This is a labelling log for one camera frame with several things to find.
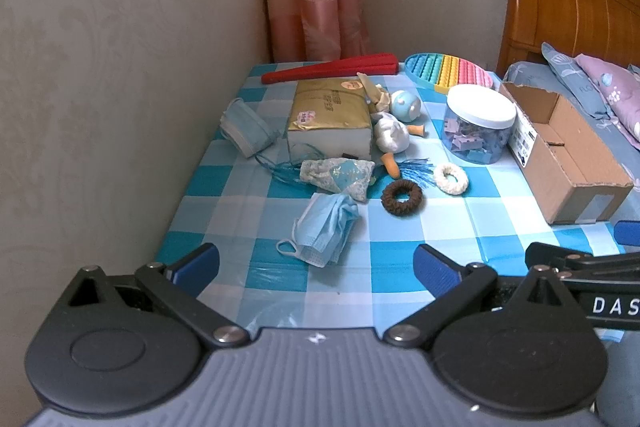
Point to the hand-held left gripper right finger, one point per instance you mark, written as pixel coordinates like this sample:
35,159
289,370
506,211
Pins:
435,269

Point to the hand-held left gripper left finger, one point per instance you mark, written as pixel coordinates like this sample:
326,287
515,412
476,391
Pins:
197,264

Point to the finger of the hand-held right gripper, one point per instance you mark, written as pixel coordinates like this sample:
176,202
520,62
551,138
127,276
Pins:
629,234
550,254

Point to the cardboard box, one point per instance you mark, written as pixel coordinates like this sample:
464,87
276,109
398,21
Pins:
550,187

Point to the white scrunchie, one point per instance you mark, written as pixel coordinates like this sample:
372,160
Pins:
452,189

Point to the brown scrunchie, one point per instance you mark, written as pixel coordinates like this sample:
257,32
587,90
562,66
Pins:
388,199

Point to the blue raffia bundle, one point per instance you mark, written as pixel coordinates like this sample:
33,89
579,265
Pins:
415,172

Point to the orange foam plug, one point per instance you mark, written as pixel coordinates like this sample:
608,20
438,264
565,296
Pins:
390,164
416,130

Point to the blue face mask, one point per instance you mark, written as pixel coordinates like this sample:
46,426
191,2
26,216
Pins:
325,227
245,127

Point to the white soft cloth toy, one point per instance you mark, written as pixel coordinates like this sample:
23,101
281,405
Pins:
390,134

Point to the blue round soft toy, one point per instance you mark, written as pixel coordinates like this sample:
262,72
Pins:
404,106

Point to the cream banana peel toy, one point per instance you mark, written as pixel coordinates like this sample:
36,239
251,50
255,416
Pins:
372,94

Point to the purple floral quilt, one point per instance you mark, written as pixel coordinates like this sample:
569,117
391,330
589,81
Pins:
615,87

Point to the clear jar with white lid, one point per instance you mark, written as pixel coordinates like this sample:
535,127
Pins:
480,107

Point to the blue leaf print pillow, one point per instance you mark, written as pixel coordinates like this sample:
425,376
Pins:
565,72

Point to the gold tissue pack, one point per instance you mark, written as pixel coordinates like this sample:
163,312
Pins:
325,112

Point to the rainbow pop bubble toy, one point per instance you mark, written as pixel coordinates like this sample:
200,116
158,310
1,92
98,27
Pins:
440,69

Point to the red folding fan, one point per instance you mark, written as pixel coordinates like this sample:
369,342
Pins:
340,67

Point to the wooden bed headboard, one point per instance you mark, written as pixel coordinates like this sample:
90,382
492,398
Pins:
560,7

